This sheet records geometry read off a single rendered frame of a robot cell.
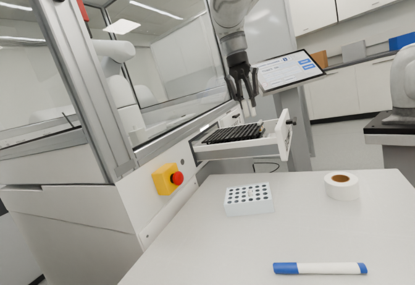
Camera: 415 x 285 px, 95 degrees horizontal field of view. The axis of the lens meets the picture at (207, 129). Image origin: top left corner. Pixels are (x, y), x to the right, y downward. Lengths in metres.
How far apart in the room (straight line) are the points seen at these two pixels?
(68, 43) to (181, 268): 0.53
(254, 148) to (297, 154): 1.16
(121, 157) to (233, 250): 0.33
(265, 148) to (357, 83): 3.11
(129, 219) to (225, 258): 0.25
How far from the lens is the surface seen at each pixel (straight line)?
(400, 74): 0.98
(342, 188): 0.56
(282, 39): 2.41
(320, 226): 0.51
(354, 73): 3.66
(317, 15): 4.04
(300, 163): 1.84
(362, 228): 0.51
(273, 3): 2.49
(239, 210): 0.54
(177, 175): 0.56
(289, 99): 1.68
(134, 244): 0.62
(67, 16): 0.57
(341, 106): 3.73
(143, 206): 0.58
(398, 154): 1.02
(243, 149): 0.67
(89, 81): 0.52
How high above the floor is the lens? 1.09
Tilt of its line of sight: 11 degrees down
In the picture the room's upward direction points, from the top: 16 degrees counter-clockwise
